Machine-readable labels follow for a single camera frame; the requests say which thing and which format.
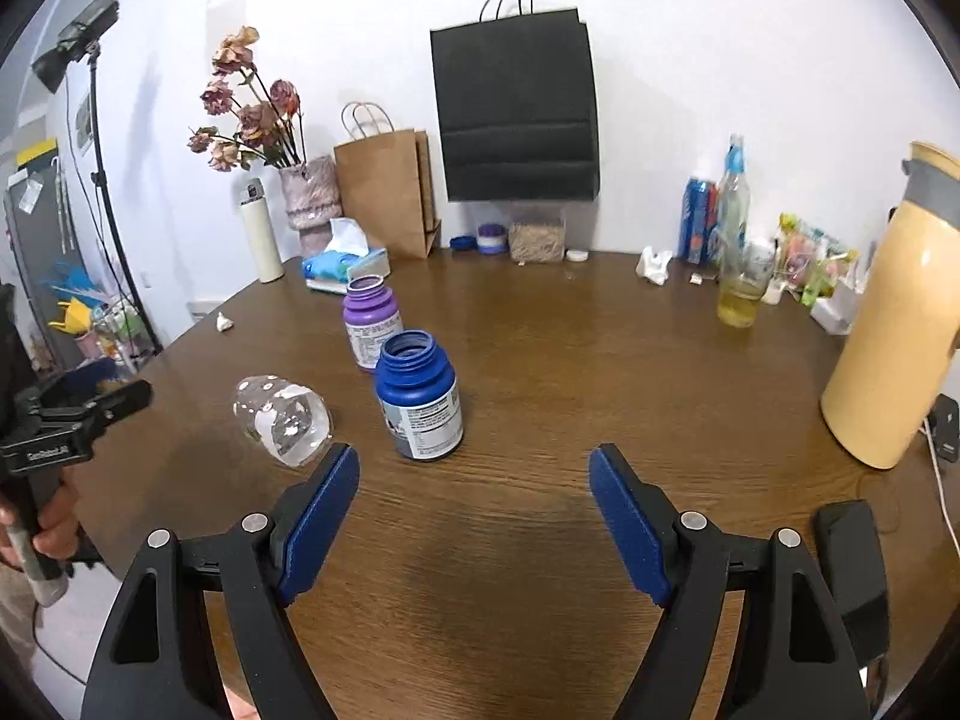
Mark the black power adapter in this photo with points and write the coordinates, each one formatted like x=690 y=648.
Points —
x=946 y=427

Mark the small crumpled paper ball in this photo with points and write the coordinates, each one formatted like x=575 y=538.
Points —
x=223 y=322

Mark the blue plastic bottle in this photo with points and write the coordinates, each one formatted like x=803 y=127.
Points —
x=418 y=397

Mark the white box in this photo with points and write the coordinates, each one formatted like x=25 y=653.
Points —
x=834 y=311

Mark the yellow thermos jug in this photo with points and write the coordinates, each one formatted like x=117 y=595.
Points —
x=896 y=315

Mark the crumpled white tissue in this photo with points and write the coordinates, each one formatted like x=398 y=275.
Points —
x=654 y=266

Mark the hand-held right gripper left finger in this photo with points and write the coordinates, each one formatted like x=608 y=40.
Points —
x=324 y=514

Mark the glass with yellow liquid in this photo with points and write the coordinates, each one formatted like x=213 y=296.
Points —
x=742 y=289

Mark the colourful snack packets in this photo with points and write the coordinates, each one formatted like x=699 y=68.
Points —
x=814 y=259

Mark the blue drink can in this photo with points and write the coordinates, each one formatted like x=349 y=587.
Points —
x=697 y=221

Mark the white thermos bottle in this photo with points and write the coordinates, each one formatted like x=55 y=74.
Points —
x=260 y=232

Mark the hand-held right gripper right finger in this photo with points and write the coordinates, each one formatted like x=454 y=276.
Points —
x=626 y=532

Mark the person's left hand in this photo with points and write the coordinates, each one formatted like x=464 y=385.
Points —
x=54 y=516

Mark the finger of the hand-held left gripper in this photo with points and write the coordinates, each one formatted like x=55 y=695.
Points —
x=112 y=399

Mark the glass bottle with blue cap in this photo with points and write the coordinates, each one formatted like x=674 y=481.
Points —
x=733 y=202

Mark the small purple white jar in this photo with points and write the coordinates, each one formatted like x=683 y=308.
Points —
x=491 y=240

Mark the brown paper bag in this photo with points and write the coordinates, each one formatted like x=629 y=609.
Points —
x=386 y=191

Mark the purple plastic bottle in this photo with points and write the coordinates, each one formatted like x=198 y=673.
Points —
x=370 y=322

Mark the clear glass cup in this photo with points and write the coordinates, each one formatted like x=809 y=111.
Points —
x=283 y=420

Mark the blue lid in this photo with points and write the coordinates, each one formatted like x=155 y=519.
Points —
x=463 y=242

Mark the blue tissue pack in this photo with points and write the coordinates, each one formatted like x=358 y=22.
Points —
x=346 y=262

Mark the pink vase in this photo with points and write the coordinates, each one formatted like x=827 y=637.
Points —
x=309 y=202

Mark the black tripod stand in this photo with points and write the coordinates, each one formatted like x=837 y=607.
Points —
x=112 y=240

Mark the dark cabinet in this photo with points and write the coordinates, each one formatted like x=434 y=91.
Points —
x=30 y=240

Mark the dried flowers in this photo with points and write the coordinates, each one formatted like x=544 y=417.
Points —
x=247 y=105

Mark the black paper bag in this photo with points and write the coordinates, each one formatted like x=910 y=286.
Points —
x=517 y=105

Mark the clear box of grains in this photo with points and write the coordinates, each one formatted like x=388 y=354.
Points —
x=536 y=240

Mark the black box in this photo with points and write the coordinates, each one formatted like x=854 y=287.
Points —
x=851 y=577

